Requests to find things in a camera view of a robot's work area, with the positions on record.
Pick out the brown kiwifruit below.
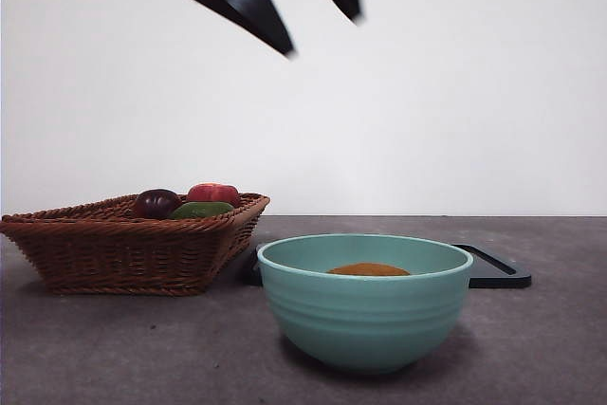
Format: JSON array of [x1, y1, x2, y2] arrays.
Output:
[[325, 261, 412, 277]]

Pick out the teal ribbed bowl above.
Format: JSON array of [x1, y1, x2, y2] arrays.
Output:
[[256, 232, 474, 375]]

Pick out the red apple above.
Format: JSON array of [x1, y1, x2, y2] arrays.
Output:
[[186, 182, 242, 210]]

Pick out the green fruit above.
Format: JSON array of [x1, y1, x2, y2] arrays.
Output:
[[168, 201, 237, 221]]

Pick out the dark purple fruit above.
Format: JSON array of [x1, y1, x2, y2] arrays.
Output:
[[132, 189, 184, 220]]

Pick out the brown wicker basket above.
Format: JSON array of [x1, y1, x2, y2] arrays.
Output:
[[0, 192, 271, 296]]

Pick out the dark rectangular tray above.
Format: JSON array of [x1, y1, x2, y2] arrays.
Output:
[[235, 242, 532, 290]]

